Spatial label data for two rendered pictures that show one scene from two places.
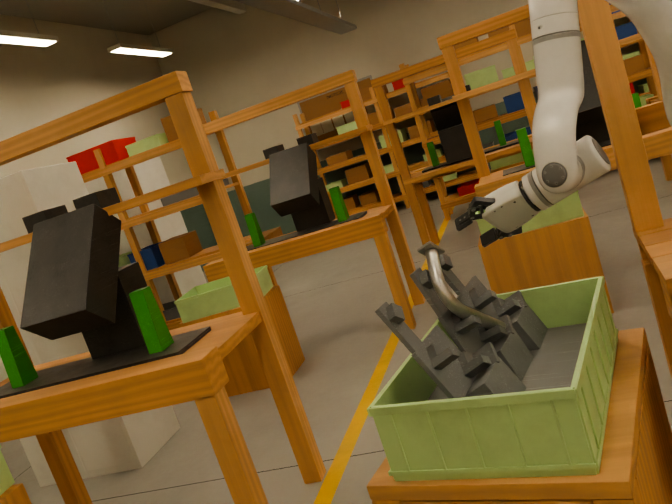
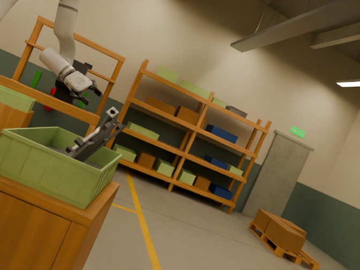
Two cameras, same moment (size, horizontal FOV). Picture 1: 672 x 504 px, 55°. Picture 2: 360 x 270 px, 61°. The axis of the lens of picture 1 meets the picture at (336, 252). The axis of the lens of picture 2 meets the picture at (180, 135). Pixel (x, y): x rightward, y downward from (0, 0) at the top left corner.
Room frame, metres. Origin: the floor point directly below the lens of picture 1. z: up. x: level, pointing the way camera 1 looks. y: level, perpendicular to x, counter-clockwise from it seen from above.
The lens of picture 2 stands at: (2.91, -0.74, 1.24)
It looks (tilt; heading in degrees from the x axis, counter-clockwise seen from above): 1 degrees down; 146
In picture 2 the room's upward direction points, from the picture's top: 24 degrees clockwise
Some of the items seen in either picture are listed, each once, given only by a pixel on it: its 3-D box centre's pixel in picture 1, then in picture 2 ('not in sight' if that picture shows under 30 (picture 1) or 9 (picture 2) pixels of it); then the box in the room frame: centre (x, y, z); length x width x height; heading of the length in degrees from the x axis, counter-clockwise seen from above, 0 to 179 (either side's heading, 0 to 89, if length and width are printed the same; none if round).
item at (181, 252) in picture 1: (141, 242); not in sight; (7.10, 1.97, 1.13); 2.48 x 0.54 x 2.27; 72
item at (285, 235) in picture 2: not in sight; (284, 236); (-0.33, 4.44, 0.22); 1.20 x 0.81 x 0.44; 157
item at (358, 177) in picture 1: (391, 146); not in sight; (11.64, -1.53, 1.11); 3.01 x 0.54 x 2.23; 72
